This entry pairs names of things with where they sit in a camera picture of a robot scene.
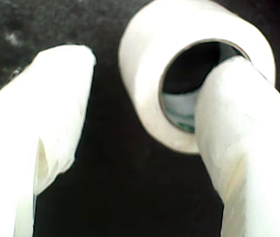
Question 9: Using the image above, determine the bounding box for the white tape roll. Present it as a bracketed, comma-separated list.
[118, 0, 278, 156]

